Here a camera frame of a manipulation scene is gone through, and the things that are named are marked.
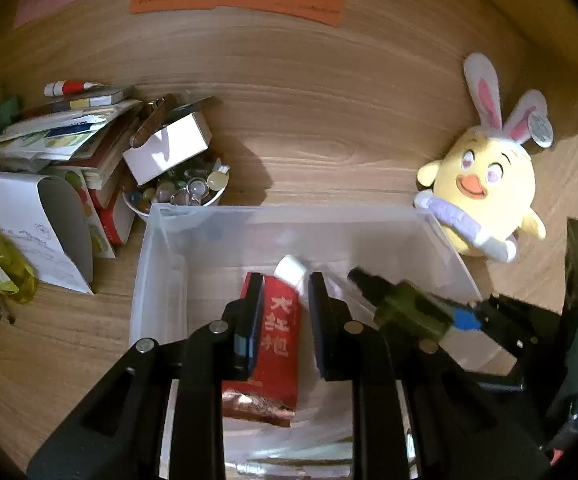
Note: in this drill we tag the fruit print packet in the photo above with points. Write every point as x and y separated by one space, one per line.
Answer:
96 225

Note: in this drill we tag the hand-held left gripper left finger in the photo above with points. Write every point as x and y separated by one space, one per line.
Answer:
255 320

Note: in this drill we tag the clear plastic storage box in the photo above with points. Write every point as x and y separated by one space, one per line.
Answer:
179 240

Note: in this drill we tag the white bowl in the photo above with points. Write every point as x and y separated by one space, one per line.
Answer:
136 208

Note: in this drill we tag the small green object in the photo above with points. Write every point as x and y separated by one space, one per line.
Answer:
9 107

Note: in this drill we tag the white printed envelope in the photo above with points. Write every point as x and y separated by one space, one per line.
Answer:
44 135

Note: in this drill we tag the white paper carton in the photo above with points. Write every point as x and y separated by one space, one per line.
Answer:
14 220

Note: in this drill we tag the red foil packet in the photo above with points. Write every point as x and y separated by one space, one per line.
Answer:
281 340

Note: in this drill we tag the yellow green bottle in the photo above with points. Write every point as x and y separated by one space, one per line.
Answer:
4 265

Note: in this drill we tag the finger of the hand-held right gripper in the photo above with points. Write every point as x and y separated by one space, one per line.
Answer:
499 386
519 325

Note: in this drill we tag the red and white tube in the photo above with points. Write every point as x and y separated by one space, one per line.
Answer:
69 87

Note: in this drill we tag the flat box with yellow labels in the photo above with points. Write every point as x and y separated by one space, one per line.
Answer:
84 100

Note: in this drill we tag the dark green spray bottle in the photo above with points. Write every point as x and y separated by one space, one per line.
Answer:
409 310

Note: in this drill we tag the brown book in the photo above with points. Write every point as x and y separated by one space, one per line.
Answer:
109 160

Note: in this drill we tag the small white cardboard box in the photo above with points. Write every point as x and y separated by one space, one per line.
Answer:
169 147

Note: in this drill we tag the brown leather pouch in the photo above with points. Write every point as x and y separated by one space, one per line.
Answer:
151 120

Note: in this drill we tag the white tube cap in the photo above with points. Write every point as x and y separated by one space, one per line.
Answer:
289 269

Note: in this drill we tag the red book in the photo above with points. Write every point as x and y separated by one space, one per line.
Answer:
116 220

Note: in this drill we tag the yellow chick plush toy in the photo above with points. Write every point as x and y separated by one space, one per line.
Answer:
489 185

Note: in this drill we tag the pile of glass marbles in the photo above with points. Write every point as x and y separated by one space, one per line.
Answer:
189 192

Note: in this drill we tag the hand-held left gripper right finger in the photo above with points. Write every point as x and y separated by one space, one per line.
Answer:
319 330

